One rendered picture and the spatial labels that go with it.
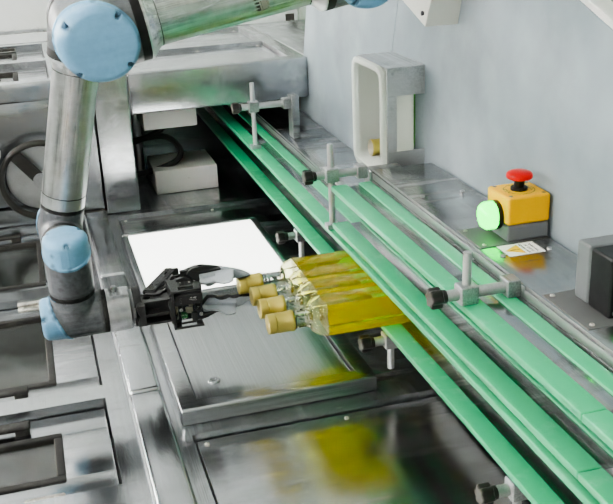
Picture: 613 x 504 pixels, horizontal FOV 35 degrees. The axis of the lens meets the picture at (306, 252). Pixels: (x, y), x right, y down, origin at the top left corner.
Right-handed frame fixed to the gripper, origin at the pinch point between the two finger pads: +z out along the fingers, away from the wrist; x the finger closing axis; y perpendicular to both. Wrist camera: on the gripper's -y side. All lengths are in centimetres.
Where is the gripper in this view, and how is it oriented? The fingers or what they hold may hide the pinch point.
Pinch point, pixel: (242, 284)
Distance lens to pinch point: 173.7
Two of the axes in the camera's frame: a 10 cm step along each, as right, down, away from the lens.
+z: 9.6, -1.4, 2.5
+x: -0.5, -9.4, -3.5
